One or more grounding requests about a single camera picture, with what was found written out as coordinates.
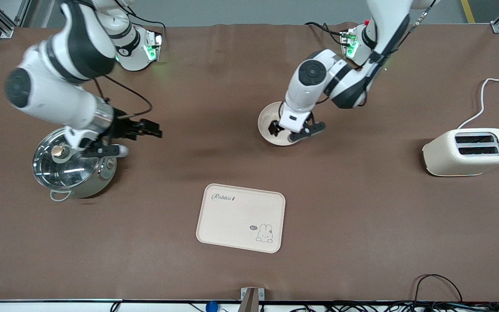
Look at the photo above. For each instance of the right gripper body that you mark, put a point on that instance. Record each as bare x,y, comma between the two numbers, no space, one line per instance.
122,128

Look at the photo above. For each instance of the round cream plate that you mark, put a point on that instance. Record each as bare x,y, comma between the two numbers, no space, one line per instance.
267,117

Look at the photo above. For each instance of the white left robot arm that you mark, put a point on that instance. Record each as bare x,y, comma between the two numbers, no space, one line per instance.
301,93

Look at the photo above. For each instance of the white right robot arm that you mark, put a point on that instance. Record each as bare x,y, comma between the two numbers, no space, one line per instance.
59,95

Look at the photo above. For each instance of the cream tray with rabbit print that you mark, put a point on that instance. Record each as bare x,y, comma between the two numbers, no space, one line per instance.
232,221

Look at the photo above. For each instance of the stainless steel pot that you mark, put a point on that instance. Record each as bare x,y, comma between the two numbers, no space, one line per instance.
98,182

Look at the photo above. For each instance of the glass pot lid with knob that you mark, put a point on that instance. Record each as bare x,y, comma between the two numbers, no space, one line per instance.
67,173

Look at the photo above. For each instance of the cream two-slot toaster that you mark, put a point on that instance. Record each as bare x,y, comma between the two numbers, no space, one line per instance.
448,158

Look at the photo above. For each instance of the blue round cap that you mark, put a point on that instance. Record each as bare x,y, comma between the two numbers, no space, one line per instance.
212,307

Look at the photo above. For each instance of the metal table bracket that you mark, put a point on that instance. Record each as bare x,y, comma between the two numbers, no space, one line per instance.
251,301

